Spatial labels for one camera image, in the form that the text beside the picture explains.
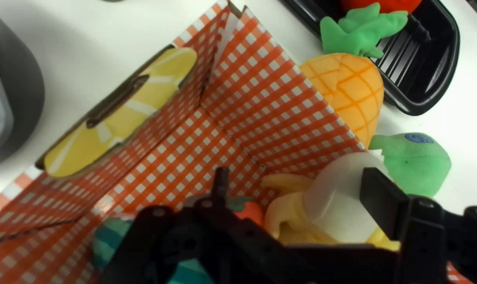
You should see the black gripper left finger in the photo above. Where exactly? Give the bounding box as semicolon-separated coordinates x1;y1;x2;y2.
210;165;232;212

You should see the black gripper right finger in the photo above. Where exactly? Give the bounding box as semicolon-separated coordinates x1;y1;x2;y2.
358;165;412;241

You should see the orange red plush toy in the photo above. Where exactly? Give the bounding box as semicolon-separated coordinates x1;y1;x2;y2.
232;198;266;228

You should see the green plush toy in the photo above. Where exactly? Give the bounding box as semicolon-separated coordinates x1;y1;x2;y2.
368;130;453;198

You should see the red checkered cardboard box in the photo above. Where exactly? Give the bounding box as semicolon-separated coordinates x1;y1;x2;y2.
0;0;477;284

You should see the orange pineapple plush toy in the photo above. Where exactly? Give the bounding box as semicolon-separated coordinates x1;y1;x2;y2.
298;1;412;149

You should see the teal striped plush toy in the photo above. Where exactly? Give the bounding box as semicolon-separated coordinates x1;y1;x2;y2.
90;216;214;284

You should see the red tomato plush toy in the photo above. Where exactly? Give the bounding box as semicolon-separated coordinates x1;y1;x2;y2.
339;0;424;15

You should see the black ridged plastic tray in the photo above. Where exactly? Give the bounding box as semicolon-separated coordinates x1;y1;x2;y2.
279;0;461;116

